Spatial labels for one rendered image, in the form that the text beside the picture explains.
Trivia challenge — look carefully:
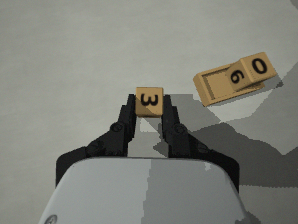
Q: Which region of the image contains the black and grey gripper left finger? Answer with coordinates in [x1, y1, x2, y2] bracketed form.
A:
[56, 94, 137, 187]

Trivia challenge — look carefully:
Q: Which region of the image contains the brown wooden number cube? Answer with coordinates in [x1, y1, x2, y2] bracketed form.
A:
[135, 87, 163, 118]
[225, 52, 276, 92]

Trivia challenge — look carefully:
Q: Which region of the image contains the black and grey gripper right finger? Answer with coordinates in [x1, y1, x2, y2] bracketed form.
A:
[161, 95, 240, 194]

